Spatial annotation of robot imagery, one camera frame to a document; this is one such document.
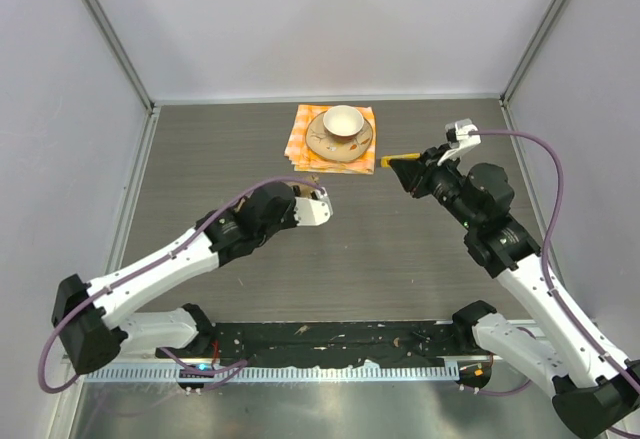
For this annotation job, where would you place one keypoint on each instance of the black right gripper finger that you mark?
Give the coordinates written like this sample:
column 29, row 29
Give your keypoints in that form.
column 434, row 154
column 409, row 173

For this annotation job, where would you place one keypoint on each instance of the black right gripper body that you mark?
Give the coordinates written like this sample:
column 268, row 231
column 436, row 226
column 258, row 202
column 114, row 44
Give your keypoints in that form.
column 433, row 175

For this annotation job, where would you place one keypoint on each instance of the yellow utility knife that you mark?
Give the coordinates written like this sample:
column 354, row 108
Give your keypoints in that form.
column 385, row 161

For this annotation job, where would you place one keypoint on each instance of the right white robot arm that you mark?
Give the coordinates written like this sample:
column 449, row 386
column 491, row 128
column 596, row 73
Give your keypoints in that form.
column 591, row 382

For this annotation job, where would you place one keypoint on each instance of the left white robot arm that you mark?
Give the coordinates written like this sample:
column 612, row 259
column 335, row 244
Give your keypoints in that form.
column 88, row 316

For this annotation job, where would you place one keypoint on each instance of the white ceramic tea cup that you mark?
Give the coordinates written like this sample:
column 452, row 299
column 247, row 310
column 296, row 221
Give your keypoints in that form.
column 343, row 121

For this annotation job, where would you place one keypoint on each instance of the beige floral saucer plate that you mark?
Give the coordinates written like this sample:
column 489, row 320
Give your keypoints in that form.
column 338, row 149

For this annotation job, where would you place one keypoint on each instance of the orange checkered cloth napkin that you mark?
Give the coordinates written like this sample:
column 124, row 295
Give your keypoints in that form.
column 303, row 159

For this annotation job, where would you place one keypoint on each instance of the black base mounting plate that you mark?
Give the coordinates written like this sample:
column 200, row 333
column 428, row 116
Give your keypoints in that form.
column 328, row 345

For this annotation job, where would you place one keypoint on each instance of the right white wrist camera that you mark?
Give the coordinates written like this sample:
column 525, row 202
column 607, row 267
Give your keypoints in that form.
column 462, row 136

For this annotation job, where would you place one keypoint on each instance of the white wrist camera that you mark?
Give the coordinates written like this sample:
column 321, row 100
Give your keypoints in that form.
column 462, row 136
column 312, row 208

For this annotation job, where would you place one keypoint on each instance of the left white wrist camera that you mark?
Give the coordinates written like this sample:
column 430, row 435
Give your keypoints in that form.
column 312, row 208

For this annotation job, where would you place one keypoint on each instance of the slotted grey cable duct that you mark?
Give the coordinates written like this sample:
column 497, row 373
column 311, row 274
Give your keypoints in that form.
column 165, row 371

